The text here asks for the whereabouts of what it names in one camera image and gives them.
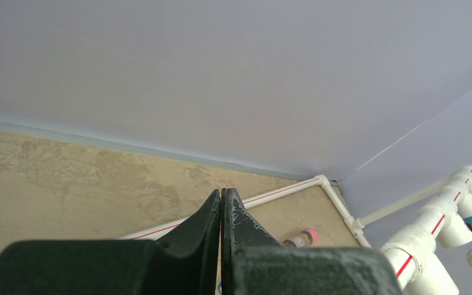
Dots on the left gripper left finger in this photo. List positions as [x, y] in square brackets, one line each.
[183, 261]

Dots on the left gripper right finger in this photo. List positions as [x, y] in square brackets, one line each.
[254, 262]

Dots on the pink capped bottle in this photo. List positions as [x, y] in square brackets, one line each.
[305, 238]

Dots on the white pvc pipe frame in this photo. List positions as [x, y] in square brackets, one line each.
[411, 251]

